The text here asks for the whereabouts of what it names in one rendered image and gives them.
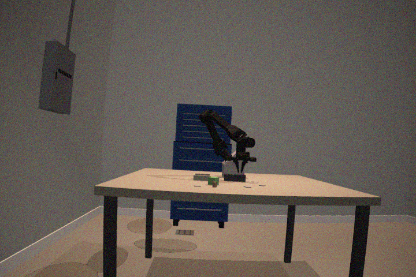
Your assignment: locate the green cube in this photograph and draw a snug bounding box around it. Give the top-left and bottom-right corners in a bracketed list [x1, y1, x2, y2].
[208, 177, 219, 185]

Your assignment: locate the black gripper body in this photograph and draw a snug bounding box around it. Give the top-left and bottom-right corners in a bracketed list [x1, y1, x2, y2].
[225, 147, 256, 162]

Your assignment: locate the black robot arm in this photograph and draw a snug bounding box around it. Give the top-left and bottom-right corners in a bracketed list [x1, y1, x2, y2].
[199, 109, 255, 160]

